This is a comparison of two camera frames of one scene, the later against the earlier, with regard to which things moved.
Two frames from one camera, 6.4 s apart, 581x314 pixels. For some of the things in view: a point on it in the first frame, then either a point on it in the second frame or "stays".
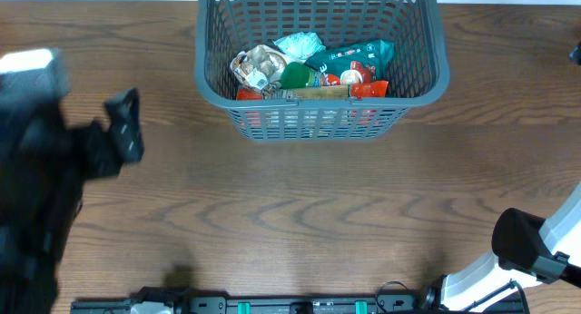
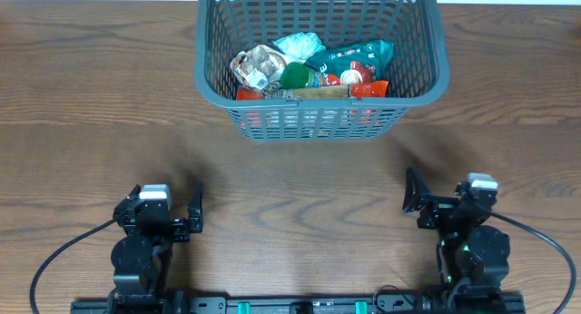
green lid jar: x=297 y=75 stays
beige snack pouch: x=261 y=66 stays
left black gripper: x=97 y=149 → x=160 y=223
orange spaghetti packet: x=355 y=90 stays
